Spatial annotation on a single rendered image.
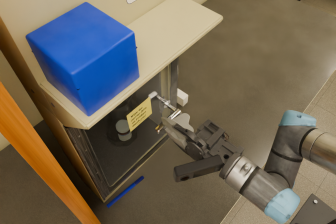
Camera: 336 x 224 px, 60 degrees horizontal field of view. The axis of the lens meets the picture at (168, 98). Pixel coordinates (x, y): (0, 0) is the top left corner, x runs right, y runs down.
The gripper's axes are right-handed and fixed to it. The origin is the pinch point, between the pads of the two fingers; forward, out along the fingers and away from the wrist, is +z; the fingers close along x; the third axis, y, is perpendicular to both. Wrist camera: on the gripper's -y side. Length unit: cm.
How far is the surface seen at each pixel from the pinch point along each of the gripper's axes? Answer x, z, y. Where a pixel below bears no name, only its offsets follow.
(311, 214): -119, -59, 66
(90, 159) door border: 3.8, 4.5, -19.5
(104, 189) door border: -15.2, 4.5, -19.5
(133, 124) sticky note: 3.1, 4.2, -6.5
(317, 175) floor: -120, -51, 93
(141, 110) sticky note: 6.1, 4.1, -3.3
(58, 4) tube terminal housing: 40.8, 5.6, -13.9
